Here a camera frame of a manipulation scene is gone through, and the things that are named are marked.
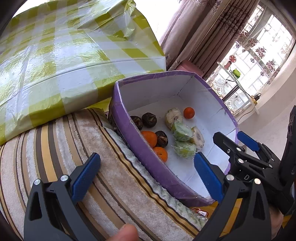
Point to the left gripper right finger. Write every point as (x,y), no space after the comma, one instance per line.
(253,219)

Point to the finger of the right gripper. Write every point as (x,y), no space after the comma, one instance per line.
(263,152)
(242,164)

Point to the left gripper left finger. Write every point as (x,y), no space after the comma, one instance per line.
(52,212)

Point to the pale fruit half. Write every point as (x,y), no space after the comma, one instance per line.
(197,138)
(171,116)

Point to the green fruit half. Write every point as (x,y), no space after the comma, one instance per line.
(181,131)
(185,150)

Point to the small orange tangerine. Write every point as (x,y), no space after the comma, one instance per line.
(189,113)

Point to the dark dried fruit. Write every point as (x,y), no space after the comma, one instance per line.
(149,120)
(162,139)
(137,121)

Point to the large orange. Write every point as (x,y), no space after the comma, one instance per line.
(150,137)

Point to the person hand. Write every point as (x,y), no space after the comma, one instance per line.
(126,233)

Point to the white side table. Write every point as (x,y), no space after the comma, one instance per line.
(237,99)

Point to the striped towel cushion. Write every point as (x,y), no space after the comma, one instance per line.
(122,192)

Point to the green cup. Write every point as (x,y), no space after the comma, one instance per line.
(236,73)

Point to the purple white cardboard box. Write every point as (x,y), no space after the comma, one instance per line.
(138,111)

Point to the pink plastic stool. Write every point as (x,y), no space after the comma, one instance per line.
(190,67)

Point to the beige curtain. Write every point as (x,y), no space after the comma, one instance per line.
(202,32)

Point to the green checkered plastic tablecloth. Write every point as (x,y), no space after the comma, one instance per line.
(62,56)

